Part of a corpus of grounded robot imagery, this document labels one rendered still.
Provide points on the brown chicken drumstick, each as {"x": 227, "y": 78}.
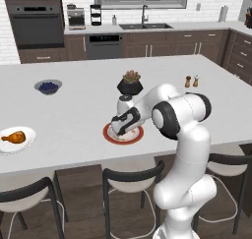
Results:
{"x": 15, "y": 137}

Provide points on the red-rimmed white plate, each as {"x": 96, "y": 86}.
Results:
{"x": 139, "y": 135}

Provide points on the grey sink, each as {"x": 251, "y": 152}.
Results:
{"x": 146, "y": 26}

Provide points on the brown cupboard beside oven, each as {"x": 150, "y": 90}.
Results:
{"x": 49, "y": 54}

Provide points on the black-backed white stool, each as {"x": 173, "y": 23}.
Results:
{"x": 29, "y": 190}
{"x": 229, "y": 166}
{"x": 131, "y": 179}

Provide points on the grey dishwasher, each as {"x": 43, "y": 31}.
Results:
{"x": 103, "y": 47}

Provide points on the brown pepper shaker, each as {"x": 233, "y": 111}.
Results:
{"x": 187, "y": 82}

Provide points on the dark knife block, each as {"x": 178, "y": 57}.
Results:
{"x": 248, "y": 20}

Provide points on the silver coffee machine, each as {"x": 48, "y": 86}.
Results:
{"x": 76, "y": 18}

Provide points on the brown base cupboard run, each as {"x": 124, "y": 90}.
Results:
{"x": 174, "y": 46}

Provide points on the white soap dispenser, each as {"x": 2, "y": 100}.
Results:
{"x": 114, "y": 20}

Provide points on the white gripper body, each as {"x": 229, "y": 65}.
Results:
{"x": 116, "y": 131}

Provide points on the white wall socket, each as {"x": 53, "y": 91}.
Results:
{"x": 198, "y": 7}

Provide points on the dark tap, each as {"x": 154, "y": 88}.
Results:
{"x": 144, "y": 15}

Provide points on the succulent in black pot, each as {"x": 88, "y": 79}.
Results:
{"x": 130, "y": 85}

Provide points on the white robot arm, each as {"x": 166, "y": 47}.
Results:
{"x": 187, "y": 144}

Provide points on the blue bowl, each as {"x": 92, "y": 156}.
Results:
{"x": 48, "y": 87}

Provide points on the grey wall oven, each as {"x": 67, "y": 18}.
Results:
{"x": 36, "y": 25}

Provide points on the brown side drawer run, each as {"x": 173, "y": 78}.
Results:
{"x": 241, "y": 57}

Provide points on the white-topped salt shaker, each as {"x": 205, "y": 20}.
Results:
{"x": 195, "y": 82}

